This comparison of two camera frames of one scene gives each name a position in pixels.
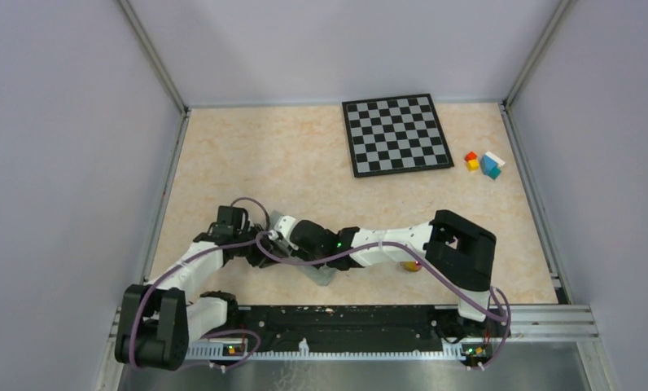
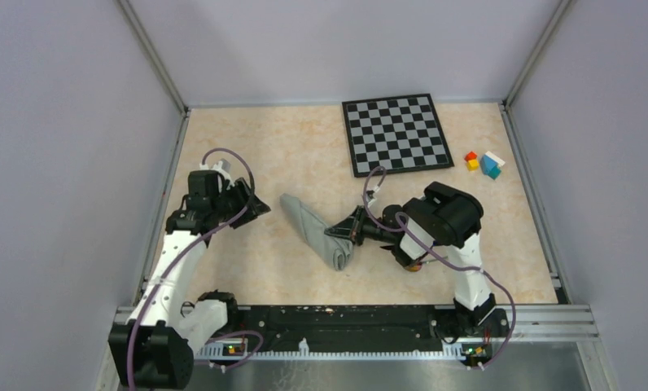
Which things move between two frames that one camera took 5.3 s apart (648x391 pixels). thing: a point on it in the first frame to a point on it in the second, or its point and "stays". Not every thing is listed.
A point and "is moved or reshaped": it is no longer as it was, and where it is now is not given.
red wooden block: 470,155 stays
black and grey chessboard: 396,135 stays
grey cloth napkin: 314,273 is moved or reshaped
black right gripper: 299,251 to 352,227
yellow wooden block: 473,165 stays
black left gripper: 257,260 to 240,184
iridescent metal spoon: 411,265 stays
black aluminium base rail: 274,329 stays
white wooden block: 501,162 stays
